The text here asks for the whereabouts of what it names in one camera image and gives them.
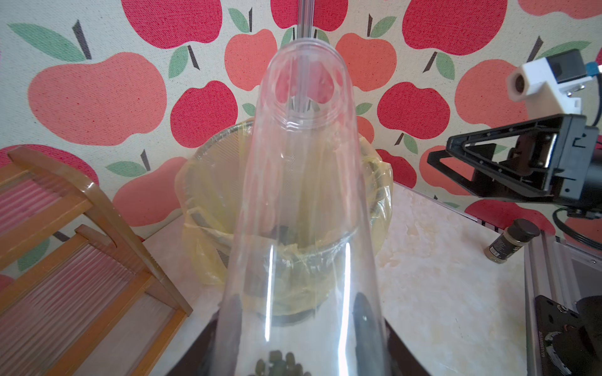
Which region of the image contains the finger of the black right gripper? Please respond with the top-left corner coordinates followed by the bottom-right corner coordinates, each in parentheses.
top-left (427, 145), bottom-right (557, 197)
top-left (446, 114), bottom-right (572, 162)

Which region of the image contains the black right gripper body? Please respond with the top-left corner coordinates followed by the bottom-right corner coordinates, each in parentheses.
top-left (512, 113), bottom-right (602, 210)

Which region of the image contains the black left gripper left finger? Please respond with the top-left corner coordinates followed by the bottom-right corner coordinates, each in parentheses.
top-left (167, 311), bottom-right (235, 375)

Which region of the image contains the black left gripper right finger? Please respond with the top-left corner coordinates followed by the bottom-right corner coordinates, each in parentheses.
top-left (352, 292), bottom-right (431, 376)

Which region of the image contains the clear plastic jar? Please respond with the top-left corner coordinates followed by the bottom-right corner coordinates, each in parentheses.
top-left (209, 39), bottom-right (391, 375)

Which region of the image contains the dark spice jar right side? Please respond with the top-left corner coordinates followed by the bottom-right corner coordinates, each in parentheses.
top-left (484, 219), bottom-right (541, 264)

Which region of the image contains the wooden spice rack shelf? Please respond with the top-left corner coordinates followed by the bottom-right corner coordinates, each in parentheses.
top-left (1, 147), bottom-right (192, 375)

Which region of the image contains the yellow plastic bin liner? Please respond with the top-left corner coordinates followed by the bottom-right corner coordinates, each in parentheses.
top-left (175, 117), bottom-right (394, 316)

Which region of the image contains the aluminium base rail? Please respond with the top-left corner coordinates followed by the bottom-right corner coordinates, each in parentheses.
top-left (524, 233), bottom-right (601, 375)

